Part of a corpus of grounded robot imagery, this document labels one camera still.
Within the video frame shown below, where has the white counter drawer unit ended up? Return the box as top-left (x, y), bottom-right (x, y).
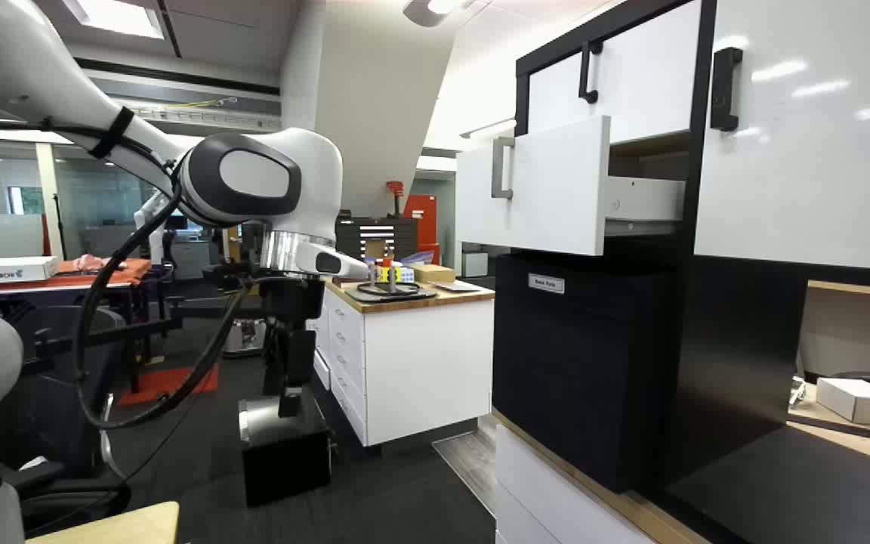
top-left (433, 412), bottom-right (660, 544)

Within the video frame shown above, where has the white drawer with black handle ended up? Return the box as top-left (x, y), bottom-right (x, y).
top-left (525, 0), bottom-right (704, 144)

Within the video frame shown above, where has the light wooden board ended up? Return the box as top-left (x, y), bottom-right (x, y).
top-left (24, 500), bottom-right (184, 544)

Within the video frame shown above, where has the red tall cabinet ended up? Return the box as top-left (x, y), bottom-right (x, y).
top-left (402, 191), bottom-right (445, 267)

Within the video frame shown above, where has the flat white box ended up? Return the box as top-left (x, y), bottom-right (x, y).
top-left (0, 253), bottom-right (60, 289)

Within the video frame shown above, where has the black fabric storage bin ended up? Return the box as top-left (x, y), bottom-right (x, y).
top-left (492, 253), bottom-right (683, 495)

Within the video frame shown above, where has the small plain white box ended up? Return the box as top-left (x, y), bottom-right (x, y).
top-left (814, 374), bottom-right (870, 429)

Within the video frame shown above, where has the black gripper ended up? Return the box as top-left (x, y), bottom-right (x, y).
top-left (258, 270), bottom-right (328, 398)

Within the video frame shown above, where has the black and white cabinet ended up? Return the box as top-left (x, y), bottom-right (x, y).
top-left (489, 0), bottom-right (870, 508)

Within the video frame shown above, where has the black box on floor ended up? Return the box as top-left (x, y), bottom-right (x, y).
top-left (235, 389), bottom-right (335, 510)

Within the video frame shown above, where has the black tool chest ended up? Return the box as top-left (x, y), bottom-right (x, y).
top-left (335, 207), bottom-right (419, 267)

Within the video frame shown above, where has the black round plate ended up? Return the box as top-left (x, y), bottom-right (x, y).
top-left (353, 279), bottom-right (442, 305)

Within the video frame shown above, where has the white cabinet door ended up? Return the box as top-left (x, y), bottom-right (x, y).
top-left (692, 0), bottom-right (870, 274)

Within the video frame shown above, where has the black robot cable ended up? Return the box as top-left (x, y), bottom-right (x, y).
top-left (71, 194), bottom-right (258, 436)

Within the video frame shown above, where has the red floor mat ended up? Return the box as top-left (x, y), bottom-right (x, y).
top-left (116, 363), bottom-right (225, 412)

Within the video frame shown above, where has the tan small box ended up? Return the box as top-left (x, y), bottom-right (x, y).
top-left (412, 262), bottom-right (459, 288)

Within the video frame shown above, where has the red and yellow bottle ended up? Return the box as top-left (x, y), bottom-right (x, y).
top-left (372, 253), bottom-right (406, 289)

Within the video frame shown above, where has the red covered table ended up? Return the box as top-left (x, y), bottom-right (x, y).
top-left (0, 253), bottom-right (156, 303)

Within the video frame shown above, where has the white drawer with silver handle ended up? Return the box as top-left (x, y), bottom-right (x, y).
top-left (456, 112), bottom-right (688, 259)

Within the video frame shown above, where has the white island cabinet wooden top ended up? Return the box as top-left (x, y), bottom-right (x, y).
top-left (312, 279), bottom-right (500, 451)

